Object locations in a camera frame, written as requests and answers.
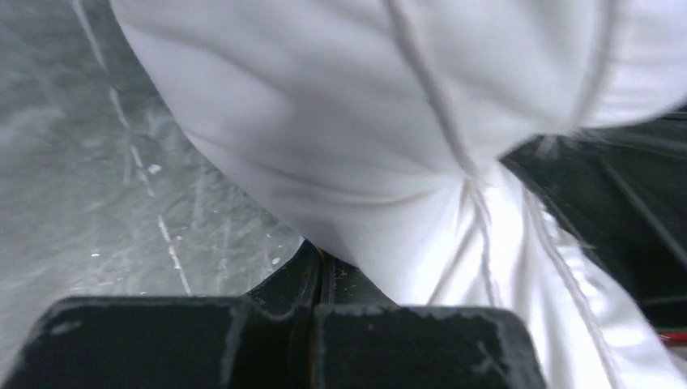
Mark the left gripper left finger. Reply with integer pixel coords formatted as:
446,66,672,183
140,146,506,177
2,242,322,388

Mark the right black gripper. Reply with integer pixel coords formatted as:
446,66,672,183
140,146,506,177
502,108,686,331

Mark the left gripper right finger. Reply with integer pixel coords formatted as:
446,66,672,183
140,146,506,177
311,255,547,388

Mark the white pillow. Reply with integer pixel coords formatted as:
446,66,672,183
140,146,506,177
112,1,686,388

